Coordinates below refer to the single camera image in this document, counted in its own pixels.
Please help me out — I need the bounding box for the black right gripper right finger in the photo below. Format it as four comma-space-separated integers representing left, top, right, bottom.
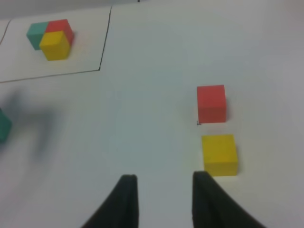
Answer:
192, 171, 264, 228

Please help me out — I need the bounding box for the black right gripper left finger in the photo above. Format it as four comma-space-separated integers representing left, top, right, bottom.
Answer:
82, 174, 138, 228

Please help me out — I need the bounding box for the yellow template block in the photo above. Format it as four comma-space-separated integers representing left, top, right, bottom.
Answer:
39, 31, 71, 61

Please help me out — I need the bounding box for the red template block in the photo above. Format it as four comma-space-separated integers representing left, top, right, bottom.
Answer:
45, 19, 74, 45

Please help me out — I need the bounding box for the green template block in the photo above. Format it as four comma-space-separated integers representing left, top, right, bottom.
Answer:
26, 21, 49, 50

